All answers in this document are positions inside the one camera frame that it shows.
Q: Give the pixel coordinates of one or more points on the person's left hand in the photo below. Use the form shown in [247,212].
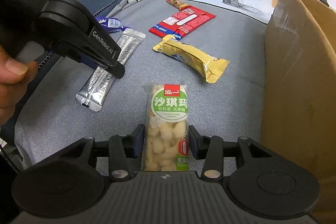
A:
[15,77]

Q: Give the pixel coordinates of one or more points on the yellow snack bar wrapper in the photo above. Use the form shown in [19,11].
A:
[211,68]

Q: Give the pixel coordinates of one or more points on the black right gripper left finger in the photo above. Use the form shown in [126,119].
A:
[121,148]

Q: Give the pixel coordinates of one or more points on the silver snack bar wrapper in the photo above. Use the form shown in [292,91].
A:
[93,94]

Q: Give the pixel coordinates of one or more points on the red flat snack packet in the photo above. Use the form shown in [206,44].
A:
[182,23]

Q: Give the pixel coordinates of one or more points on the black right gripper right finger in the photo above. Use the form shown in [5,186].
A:
[211,150]

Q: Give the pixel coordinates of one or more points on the purple snack packet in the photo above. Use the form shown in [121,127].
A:
[111,24]

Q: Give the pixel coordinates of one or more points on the small brown orange candy bar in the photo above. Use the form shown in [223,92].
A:
[180,5]

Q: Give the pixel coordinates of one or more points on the grey deer print sofa cover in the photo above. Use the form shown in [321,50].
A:
[51,118]

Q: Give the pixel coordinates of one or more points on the brown cardboard box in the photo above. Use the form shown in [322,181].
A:
[298,120]

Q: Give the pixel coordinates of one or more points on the clear green sachima packet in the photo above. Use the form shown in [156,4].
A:
[166,141]

